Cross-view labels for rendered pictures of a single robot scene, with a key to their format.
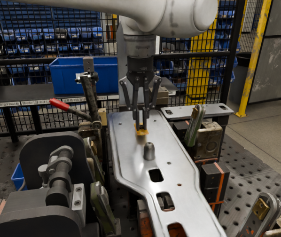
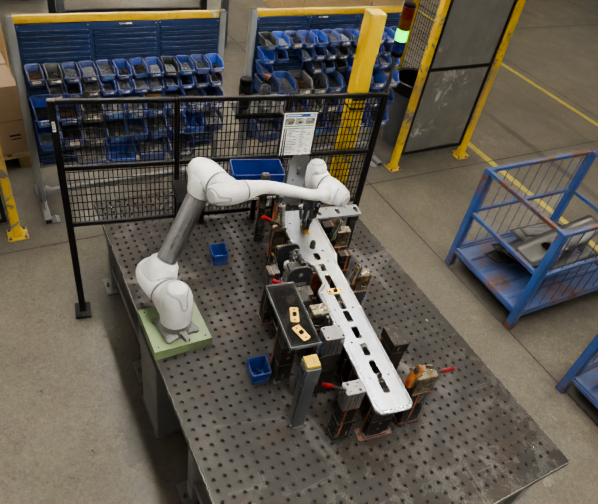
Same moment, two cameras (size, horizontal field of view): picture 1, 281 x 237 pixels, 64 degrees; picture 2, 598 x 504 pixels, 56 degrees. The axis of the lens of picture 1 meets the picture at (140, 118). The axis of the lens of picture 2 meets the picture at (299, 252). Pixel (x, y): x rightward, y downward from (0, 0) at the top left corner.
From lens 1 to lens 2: 2.43 m
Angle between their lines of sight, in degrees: 20
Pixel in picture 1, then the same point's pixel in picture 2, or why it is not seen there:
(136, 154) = (305, 245)
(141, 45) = not seen: hidden behind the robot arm
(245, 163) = (368, 245)
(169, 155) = (322, 246)
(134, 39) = not seen: hidden behind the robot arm
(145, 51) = not seen: hidden behind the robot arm
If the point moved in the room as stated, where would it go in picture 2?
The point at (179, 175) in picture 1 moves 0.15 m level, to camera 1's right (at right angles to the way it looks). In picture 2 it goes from (328, 256) to (354, 257)
